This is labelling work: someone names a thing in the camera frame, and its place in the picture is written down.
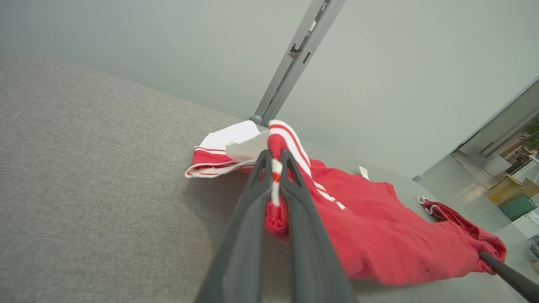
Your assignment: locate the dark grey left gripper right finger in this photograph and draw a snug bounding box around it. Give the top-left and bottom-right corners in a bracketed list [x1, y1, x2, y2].
[279, 149, 356, 303]

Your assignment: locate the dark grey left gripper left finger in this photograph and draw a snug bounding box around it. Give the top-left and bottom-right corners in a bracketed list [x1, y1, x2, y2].
[196, 149, 274, 303]

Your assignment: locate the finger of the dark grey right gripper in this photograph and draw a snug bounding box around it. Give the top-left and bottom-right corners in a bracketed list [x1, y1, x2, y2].
[478, 250, 539, 303]

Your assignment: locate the red basketball jersey striped trim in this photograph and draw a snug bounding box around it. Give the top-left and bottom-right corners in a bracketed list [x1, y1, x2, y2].
[184, 120, 508, 287]

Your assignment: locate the green box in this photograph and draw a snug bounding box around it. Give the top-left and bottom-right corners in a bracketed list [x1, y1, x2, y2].
[499, 195, 538, 221]

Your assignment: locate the brown cardboard box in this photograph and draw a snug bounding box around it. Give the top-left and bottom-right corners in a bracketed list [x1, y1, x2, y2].
[486, 175, 526, 207]

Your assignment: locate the grey metal partition post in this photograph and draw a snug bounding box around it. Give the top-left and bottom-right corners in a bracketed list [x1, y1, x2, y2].
[249, 0, 347, 126]

